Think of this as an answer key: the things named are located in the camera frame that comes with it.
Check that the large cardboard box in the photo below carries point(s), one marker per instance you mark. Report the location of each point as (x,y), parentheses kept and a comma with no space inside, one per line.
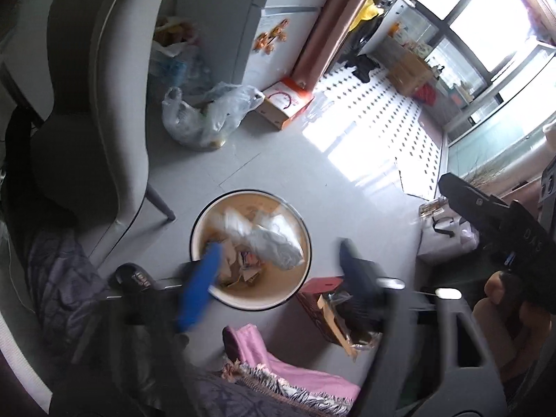
(410,71)

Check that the pink cloth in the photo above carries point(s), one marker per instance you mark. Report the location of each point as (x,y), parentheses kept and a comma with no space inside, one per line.
(295,373)

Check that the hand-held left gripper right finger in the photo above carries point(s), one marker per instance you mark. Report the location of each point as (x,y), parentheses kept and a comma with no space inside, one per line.
(354,265)

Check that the red box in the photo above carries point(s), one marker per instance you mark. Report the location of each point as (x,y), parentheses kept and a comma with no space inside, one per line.
(321,284)

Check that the red bag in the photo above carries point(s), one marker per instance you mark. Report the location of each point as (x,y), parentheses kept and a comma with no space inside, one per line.
(425,95)

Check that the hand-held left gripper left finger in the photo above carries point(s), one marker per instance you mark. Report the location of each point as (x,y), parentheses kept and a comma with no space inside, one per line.
(197,286)

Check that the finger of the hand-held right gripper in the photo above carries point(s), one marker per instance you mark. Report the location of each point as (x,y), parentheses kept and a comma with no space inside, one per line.
(478,210)

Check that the orange and white box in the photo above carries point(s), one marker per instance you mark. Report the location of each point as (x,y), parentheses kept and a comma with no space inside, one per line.
(282,104)

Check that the grey chair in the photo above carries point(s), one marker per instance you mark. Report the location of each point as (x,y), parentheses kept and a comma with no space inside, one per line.
(117,95)

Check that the round white trash bin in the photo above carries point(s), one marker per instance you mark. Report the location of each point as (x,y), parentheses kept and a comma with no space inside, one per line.
(269,295)

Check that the clear plastic bag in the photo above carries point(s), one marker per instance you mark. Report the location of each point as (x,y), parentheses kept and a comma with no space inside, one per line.
(195,121)

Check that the black clothes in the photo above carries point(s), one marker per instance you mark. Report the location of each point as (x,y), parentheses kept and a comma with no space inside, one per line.
(362,67)

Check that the dark patterned cloth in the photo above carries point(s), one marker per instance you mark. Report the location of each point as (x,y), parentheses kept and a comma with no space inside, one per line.
(65,278)

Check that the person's right hand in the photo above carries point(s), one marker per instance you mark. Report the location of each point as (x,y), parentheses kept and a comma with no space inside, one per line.
(499,334)

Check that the white tissue paper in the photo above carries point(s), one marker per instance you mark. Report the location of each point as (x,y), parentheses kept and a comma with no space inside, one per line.
(273,243)

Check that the orange fridge magnet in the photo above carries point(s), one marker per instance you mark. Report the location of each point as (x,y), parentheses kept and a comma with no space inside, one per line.
(281,30)
(262,43)

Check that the yellow bag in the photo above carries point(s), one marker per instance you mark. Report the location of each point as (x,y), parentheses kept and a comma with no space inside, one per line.
(367,13)

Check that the fringed patterned blanket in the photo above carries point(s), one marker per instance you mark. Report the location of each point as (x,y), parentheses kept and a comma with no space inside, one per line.
(269,399)

